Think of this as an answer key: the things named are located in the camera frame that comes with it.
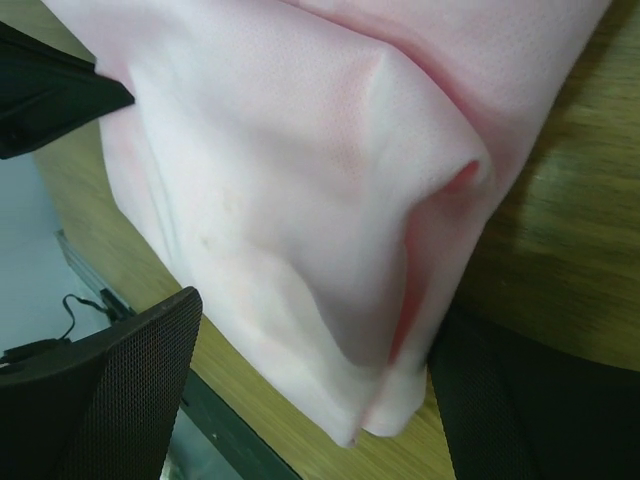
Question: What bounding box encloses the pink t shirt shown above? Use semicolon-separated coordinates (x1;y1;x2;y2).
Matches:
49;1;608;446

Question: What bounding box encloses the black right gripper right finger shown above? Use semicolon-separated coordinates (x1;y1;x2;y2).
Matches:
429;309;639;479

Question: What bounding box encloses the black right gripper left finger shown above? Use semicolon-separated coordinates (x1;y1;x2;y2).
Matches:
1;287;203;479

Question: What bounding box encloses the aluminium frame rail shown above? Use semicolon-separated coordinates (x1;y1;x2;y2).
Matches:
55;230;136;323

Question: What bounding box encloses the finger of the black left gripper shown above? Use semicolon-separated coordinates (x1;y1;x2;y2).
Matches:
1;23;135;160

